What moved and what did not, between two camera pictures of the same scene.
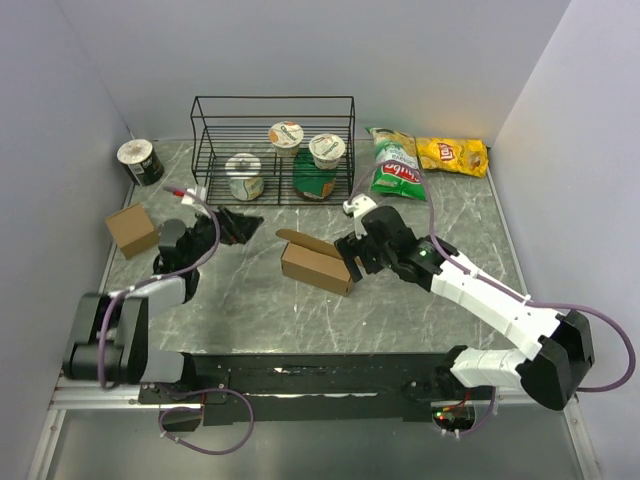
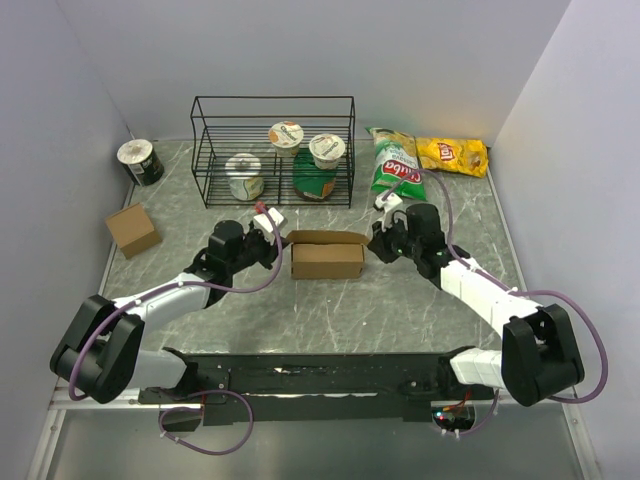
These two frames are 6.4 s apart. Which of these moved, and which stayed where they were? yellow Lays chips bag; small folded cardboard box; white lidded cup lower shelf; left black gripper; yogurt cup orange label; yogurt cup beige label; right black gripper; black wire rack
Moved: right black gripper; left black gripper
Stayed: small folded cardboard box; black wire rack; white lidded cup lower shelf; yogurt cup orange label; yellow Lays chips bag; yogurt cup beige label
